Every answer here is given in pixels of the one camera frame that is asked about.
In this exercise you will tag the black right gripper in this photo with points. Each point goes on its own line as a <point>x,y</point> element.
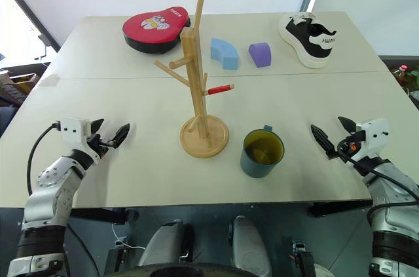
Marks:
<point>350,147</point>

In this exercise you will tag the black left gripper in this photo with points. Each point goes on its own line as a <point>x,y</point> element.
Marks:
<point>96,147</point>

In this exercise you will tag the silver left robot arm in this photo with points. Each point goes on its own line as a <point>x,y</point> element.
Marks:
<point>49,192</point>

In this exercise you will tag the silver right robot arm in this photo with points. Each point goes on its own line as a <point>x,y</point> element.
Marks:
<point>393,192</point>

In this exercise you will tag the dark teal mug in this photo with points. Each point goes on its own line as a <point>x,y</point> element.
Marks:
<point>260,156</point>

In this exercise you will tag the wooden mug tree stand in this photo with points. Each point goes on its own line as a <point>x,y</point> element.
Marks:
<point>193,70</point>

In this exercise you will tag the clear tape piece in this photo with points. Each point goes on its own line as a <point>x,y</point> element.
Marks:
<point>49,80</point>

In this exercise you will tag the red capped bottle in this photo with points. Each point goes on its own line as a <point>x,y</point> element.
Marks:
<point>400,75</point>

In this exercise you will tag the green plant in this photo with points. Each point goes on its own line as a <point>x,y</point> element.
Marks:
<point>414,80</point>

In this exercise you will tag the black white sneaker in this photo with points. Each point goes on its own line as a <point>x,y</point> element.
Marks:
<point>311,41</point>

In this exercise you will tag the wooden box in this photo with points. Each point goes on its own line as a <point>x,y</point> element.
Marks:
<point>23,81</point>

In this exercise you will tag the purple foam block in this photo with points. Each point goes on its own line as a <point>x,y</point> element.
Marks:
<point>260,54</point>

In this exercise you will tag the red and black case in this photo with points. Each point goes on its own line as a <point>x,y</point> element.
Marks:
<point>154,29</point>

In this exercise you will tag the silver robot leg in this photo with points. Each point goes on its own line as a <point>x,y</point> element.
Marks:
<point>248,244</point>
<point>163,244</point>

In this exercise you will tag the blue curved foam block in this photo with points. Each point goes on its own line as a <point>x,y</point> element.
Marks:
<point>224,54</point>

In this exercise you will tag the dark rounded robot waist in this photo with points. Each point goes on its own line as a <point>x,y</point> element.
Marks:
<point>203,270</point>

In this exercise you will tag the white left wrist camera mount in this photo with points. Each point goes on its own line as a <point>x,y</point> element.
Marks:
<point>73,129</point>

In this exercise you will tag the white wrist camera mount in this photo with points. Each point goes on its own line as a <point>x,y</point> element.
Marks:
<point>373,139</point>
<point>73,129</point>

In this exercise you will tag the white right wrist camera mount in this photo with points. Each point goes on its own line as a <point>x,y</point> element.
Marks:
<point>373,139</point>

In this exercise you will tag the black table frame bar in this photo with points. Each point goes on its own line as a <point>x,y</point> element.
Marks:
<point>104,215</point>
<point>340,209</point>

